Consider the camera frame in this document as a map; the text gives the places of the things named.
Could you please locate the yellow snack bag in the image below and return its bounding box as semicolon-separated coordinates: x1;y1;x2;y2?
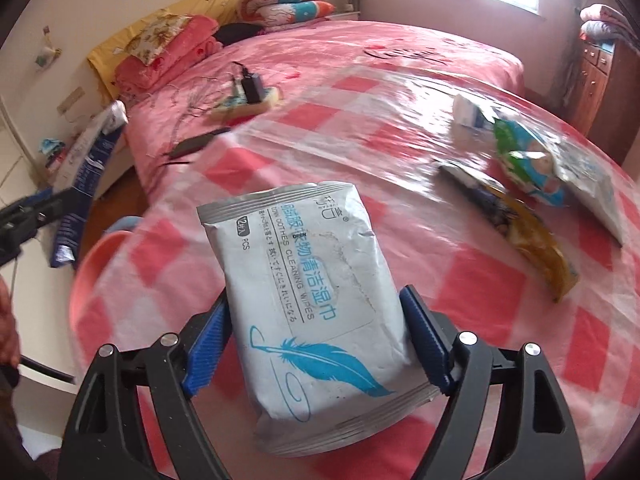
437;160;581;303

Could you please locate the colourful cloth pile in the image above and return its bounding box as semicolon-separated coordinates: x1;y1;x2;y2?
40;137;66;171

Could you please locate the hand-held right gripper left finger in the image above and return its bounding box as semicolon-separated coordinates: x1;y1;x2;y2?
57;292;236;480

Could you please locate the green snack packet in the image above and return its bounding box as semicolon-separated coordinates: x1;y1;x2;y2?
492;119;568;209

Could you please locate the bed with pink sheet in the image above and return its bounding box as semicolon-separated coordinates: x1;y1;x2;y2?
95;20;523;201

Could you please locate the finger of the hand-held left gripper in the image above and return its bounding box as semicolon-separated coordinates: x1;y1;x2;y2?
0;187;71;263

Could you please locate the beige power strip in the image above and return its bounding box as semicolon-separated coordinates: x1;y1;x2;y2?
207;85;283;121

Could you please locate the floral pillow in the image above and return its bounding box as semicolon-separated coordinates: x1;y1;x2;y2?
125;14;193;66

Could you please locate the white blue-label plastic bag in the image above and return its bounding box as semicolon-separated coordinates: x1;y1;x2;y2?
555;150;631;248

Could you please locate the beige wall switch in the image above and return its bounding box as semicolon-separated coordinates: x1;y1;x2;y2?
56;86;86;116

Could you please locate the yellow headboard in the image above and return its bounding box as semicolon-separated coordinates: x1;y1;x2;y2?
87;0;291;106

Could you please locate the brown wooden cabinet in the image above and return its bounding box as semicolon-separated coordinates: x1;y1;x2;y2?
567;35;640;166

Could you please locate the pink folded blanket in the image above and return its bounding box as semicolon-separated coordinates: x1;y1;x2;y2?
114;15;223;93

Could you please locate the black cloth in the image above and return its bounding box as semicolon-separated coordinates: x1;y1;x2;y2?
215;22;263;46

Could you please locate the blue white packet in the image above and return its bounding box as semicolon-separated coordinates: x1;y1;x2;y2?
49;100;130;268

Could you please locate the red white checked plastic tablecloth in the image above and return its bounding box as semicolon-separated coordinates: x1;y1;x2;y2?
70;65;640;480

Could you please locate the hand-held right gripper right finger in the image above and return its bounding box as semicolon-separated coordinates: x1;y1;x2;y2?
399;284;586;480

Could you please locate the grey wet wipes pack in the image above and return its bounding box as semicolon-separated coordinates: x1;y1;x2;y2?
196;180;436;471

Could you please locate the black cable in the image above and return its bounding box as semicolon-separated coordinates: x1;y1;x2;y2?
15;355;76;386

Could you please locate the pink plastic stool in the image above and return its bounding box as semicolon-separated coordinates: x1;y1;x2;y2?
70;215;156;361

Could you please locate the folded pink grey quilt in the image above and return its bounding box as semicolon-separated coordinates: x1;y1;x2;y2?
579;2;640;53

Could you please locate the hanging wall ornament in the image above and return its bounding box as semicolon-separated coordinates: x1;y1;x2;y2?
34;25;63;68

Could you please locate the person's left forearm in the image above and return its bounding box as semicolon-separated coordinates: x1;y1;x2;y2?
0;277;21;376

